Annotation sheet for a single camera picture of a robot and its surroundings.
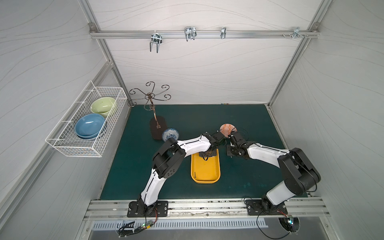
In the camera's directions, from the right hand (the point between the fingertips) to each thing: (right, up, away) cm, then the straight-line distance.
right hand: (230, 148), depth 94 cm
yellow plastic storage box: (-16, -11, -10) cm, 22 cm away
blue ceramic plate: (-69, +16, -30) cm, 77 cm away
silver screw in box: (-22, -14, -9) cm, 28 cm away
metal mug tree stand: (-48, +15, +8) cm, 51 cm away
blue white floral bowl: (-40, +9, +7) cm, 41 cm away
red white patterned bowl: (0, +12, +10) cm, 15 cm away
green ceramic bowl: (-69, +26, -21) cm, 76 cm away
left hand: (-13, -4, -2) cm, 14 cm away
